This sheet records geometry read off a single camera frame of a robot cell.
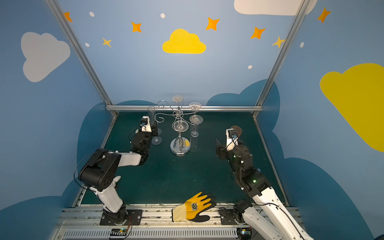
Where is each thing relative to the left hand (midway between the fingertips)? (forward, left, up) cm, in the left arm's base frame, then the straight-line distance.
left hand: (150, 119), depth 89 cm
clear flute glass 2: (-3, -1, -19) cm, 19 cm away
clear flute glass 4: (-10, -27, +10) cm, 30 cm away
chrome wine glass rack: (-6, -18, +10) cm, 21 cm away
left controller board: (-54, +9, -24) cm, 60 cm away
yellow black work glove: (-44, -27, -19) cm, 55 cm away
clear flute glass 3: (+1, -27, +9) cm, 28 cm away
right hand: (-19, -42, +8) cm, 47 cm away
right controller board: (-54, -53, -25) cm, 79 cm away
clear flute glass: (+5, +1, -1) cm, 6 cm away
